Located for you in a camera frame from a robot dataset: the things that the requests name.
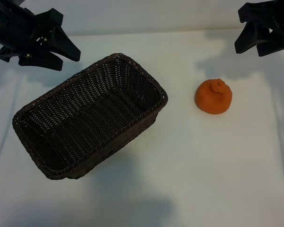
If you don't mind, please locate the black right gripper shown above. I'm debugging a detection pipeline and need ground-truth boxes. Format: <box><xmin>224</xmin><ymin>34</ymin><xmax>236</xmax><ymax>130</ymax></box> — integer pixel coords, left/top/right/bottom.
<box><xmin>234</xmin><ymin>0</ymin><xmax>284</xmax><ymax>57</ymax></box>

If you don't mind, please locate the dark brown wicker basket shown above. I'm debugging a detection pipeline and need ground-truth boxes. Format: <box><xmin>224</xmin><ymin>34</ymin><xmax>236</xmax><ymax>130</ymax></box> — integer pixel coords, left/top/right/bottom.
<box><xmin>12</xmin><ymin>52</ymin><xmax>169</xmax><ymax>181</ymax></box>

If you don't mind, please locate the orange with knobbed top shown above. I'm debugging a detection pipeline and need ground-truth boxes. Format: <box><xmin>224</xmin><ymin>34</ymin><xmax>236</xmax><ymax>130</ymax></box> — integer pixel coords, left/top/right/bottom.
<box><xmin>195</xmin><ymin>79</ymin><xmax>233</xmax><ymax>115</ymax></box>

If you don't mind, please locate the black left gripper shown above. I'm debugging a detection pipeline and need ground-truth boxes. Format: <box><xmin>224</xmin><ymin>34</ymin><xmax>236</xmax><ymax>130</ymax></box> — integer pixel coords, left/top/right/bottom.
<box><xmin>0</xmin><ymin>0</ymin><xmax>81</xmax><ymax>71</ymax></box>

